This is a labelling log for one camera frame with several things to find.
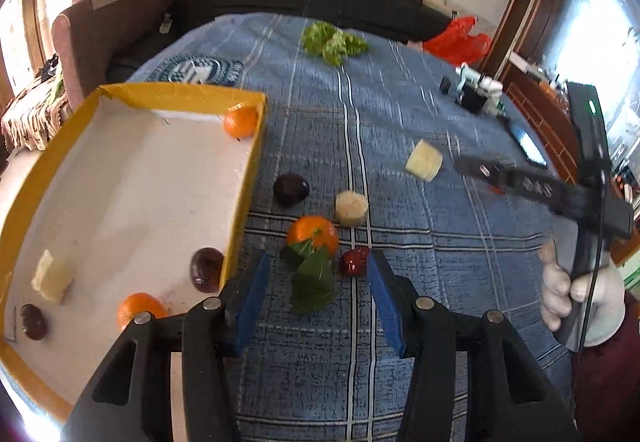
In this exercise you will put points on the blue checked blanket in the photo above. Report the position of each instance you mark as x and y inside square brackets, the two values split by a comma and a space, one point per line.
[400, 202]

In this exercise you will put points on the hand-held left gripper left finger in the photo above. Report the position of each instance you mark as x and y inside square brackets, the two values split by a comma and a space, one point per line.
[252, 304]

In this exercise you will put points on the yellow rimmed white tray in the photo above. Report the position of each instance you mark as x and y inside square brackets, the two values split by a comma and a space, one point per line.
[130, 182]

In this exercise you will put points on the dark purple plum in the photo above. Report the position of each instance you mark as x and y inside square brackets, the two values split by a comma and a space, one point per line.
[291, 189]
[34, 321]
[205, 269]

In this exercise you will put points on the pale round cake slice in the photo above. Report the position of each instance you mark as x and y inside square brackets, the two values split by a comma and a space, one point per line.
[351, 208]

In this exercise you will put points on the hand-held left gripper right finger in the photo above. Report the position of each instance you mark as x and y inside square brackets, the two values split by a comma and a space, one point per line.
[387, 309]

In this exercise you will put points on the white and black device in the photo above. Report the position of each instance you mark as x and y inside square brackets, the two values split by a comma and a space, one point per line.
[477, 92]

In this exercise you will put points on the small clear bottle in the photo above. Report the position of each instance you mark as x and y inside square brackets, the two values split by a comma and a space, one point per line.
[165, 24]

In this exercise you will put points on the small black box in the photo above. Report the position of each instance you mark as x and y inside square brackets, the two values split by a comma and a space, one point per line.
[444, 84]

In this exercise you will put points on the red plastic bag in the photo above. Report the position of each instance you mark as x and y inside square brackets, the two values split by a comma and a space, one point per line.
[457, 43]

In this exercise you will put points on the black sofa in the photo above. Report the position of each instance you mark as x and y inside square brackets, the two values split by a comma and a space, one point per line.
[310, 2]

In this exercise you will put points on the person's right forearm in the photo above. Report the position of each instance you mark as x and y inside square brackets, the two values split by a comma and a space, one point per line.
[610, 387]

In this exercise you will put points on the brown armchair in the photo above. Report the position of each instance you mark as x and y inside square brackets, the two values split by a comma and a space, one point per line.
[100, 37]

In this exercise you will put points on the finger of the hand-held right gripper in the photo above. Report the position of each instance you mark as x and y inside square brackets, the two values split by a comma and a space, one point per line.
[500, 175]

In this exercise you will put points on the small red fruit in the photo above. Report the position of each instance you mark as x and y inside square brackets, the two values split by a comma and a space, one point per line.
[355, 262]

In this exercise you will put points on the green lettuce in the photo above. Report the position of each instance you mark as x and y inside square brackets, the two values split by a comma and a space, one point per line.
[334, 43]

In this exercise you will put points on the pale yellow cheese block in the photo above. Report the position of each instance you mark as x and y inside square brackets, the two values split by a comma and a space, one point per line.
[424, 162]

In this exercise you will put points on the black smartphone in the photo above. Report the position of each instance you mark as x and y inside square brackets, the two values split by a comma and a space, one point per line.
[525, 145]

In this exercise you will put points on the patterned brown blanket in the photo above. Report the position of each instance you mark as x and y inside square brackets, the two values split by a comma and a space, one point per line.
[32, 110]

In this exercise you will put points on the person's right hand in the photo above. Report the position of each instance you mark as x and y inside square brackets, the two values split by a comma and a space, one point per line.
[607, 302]

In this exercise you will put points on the orange with green leaves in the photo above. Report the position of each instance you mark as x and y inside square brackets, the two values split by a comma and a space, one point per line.
[312, 234]

